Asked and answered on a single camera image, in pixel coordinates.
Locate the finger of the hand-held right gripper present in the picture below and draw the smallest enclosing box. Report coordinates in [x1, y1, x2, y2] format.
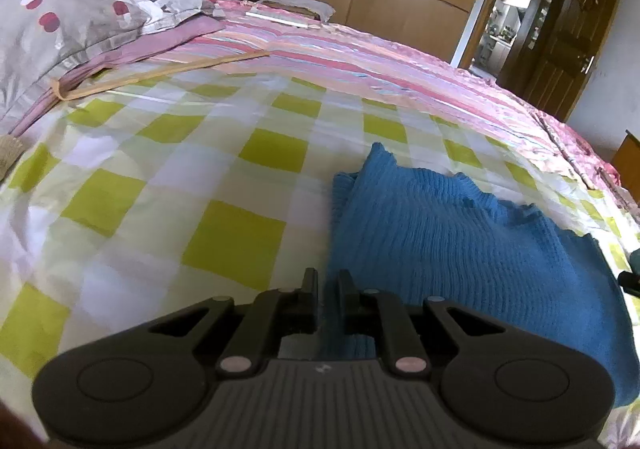
[617, 270, 640, 299]

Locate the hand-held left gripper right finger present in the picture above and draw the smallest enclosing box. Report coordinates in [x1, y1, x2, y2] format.
[337, 269, 503, 377]

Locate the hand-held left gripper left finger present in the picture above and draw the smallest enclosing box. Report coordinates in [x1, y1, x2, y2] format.
[147, 268, 319, 377]

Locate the blue striped knit sweater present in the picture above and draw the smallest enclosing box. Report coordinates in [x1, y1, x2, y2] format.
[325, 143, 635, 410]

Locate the brown wooden shelf cabinet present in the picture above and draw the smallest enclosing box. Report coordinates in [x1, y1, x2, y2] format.
[611, 129, 640, 202]

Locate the pink floral quilt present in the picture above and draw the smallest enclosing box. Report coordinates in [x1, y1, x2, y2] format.
[530, 109, 636, 210]

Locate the green checkered bed sheet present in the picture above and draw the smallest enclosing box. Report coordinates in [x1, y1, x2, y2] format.
[0, 74, 640, 445]

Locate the brown wooden door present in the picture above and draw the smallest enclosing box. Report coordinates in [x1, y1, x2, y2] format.
[520, 0, 626, 122]

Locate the pink striped quilt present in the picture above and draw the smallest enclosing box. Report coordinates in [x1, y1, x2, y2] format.
[145, 0, 591, 180]

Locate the long wooden stick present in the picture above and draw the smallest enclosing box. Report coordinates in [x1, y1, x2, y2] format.
[52, 50, 272, 100]

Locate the white flat book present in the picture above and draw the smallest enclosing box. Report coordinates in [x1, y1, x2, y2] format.
[245, 9, 326, 29]

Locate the grey folded cloth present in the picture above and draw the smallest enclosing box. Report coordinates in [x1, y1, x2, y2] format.
[260, 0, 335, 22]

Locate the mauve pillow cloth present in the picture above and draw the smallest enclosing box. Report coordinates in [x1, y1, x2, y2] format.
[5, 14, 226, 135]

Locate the grey dotted pillow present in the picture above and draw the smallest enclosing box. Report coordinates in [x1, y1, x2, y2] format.
[0, 0, 216, 122]

